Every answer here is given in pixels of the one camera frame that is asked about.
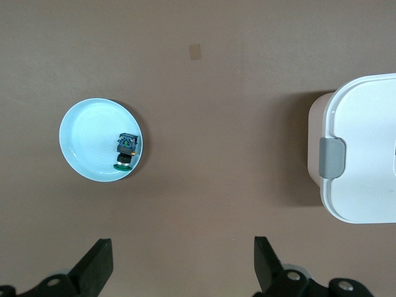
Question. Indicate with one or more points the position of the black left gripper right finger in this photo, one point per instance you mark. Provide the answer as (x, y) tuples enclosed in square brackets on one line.
[(269, 272)]

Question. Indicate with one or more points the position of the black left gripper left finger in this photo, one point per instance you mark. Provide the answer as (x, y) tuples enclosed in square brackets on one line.
[(92, 272)]

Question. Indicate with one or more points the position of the white lidded box grey latches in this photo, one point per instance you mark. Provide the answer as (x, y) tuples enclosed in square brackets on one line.
[(365, 148)]

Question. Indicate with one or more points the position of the small blue electronic part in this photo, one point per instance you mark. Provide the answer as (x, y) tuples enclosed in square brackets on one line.
[(125, 148)]

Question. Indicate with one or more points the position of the light blue round plate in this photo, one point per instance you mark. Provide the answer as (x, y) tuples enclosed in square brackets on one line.
[(89, 139)]

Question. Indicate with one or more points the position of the brown tape patch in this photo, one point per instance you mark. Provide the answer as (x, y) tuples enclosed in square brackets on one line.
[(195, 51)]

